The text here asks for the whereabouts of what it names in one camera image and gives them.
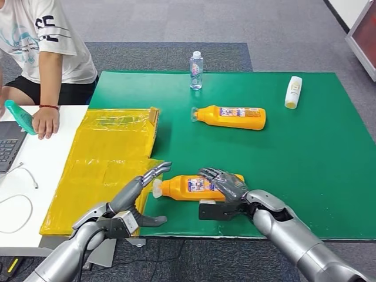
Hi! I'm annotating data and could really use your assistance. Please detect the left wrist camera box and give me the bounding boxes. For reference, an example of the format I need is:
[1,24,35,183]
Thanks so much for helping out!
[95,210,139,239]

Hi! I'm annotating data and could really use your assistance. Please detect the green table mat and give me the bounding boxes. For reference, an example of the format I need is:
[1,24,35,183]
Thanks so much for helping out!
[88,70,376,241]

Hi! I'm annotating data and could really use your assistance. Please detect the teal plastic bottle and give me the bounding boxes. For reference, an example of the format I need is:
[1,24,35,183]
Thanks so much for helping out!
[4,99,37,136]

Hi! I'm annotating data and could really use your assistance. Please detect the white looped cable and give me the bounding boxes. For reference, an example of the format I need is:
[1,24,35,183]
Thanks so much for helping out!
[0,194,32,235]

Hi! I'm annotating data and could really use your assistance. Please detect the person's left hand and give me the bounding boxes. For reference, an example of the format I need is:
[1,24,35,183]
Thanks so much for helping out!
[32,107,60,141]

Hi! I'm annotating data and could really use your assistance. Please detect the orange detergent bottle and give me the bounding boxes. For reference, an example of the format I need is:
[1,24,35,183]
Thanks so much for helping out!
[190,105,267,131]
[152,174,245,202]

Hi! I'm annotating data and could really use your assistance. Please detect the grey table foot bracket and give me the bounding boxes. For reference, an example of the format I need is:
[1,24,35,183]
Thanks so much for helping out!
[125,238,146,249]

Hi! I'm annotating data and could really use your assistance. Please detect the person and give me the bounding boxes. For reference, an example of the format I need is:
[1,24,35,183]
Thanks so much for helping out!
[0,0,99,141]

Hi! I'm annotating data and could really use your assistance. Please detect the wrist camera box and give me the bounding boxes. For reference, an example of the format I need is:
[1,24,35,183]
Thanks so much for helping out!
[199,199,253,222]
[95,210,139,239]

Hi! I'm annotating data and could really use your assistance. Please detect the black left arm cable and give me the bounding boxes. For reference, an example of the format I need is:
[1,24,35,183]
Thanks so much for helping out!
[77,229,103,282]

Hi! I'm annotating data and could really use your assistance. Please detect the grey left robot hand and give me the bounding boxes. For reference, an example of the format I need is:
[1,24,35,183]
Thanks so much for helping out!
[107,162,172,229]

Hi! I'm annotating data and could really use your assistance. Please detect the black yellow floor device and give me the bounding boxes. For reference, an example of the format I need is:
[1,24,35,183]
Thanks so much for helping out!
[0,257,26,279]

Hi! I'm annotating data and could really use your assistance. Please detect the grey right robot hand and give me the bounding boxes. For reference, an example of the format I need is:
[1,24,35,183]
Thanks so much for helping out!
[199,167,250,204]

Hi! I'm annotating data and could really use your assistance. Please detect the grey laptop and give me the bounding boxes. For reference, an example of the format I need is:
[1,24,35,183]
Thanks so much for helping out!
[0,120,27,174]

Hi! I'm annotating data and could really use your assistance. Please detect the white cabinet with red panel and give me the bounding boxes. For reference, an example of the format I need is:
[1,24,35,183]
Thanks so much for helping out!
[345,0,376,82]

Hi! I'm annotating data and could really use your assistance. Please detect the white lotion bottle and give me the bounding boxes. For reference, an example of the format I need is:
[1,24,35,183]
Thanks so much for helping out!
[284,76,303,109]

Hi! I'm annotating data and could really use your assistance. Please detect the white cable with plug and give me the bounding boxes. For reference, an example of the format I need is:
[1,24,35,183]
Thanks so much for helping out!
[0,162,39,190]

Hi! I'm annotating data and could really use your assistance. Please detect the clear water bottle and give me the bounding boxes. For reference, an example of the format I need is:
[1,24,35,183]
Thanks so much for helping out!
[190,51,204,91]

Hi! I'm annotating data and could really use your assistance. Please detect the yellow plastic sheet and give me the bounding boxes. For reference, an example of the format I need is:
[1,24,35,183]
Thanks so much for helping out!
[39,107,165,238]

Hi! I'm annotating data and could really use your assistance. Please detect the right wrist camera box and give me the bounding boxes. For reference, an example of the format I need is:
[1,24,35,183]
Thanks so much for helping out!
[199,199,253,222]

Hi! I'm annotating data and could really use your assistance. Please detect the dark grey floor rug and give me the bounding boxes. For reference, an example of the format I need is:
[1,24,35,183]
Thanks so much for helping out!
[0,42,253,86]

